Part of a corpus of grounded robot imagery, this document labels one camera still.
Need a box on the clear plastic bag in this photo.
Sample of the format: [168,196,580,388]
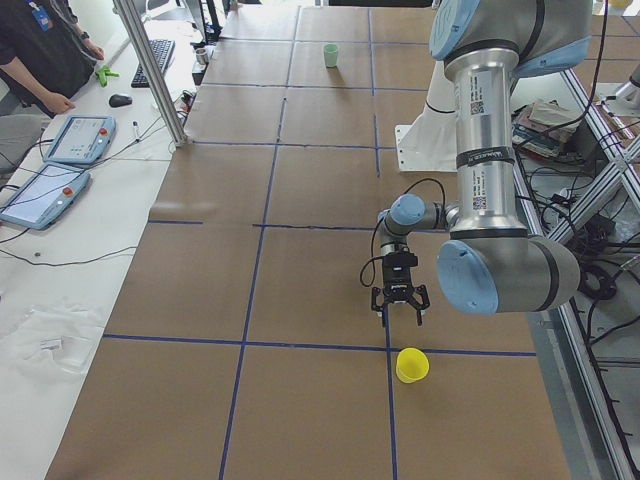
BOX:
[1,303,106,375]

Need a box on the person in black shirt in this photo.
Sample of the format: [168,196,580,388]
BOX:
[1,1,104,117]

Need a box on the green clamp tool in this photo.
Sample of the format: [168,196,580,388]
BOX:
[95,65,120,87]

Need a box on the lower teach pendant tablet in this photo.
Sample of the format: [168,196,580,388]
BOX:
[1,162,91,231]

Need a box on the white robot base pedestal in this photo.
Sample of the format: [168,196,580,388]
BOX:
[395,61,457,172]

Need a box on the black computer mouse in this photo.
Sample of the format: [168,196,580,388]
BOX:
[108,93,133,108]

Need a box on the silver metal cup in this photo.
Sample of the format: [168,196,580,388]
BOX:
[195,48,209,65]

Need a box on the light green cup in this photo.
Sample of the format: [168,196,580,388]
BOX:
[323,43,339,68]

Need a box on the stack of books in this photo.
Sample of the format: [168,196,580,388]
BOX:
[512,100,579,158]

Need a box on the black keyboard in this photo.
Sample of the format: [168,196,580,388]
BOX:
[130,38,177,89]

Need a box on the teach pendant tablet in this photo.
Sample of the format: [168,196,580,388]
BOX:
[43,115,116,166]
[1,162,91,231]

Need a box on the aluminium frame post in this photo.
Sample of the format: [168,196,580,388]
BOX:
[114,0,187,148]

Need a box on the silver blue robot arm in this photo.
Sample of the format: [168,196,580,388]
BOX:
[371,1,592,316]

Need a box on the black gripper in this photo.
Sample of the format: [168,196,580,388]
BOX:
[370,252,430,327]

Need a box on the upper teach pendant tablet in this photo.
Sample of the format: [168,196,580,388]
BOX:
[43,115,116,166]

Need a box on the yellow cup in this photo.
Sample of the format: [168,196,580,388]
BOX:
[395,347,430,384]

